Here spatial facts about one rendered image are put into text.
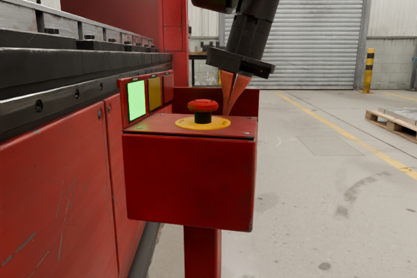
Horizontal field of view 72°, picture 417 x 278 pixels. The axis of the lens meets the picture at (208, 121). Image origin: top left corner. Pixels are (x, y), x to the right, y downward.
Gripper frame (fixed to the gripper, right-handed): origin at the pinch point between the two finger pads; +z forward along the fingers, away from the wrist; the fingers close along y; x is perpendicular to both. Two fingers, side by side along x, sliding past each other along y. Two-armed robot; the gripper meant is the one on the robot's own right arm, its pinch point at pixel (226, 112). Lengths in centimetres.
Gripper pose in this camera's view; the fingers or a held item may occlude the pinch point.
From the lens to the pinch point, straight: 46.2
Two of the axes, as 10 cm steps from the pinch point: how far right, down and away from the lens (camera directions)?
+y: -9.5, -3.0, 1.2
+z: -2.6, 9.3, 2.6
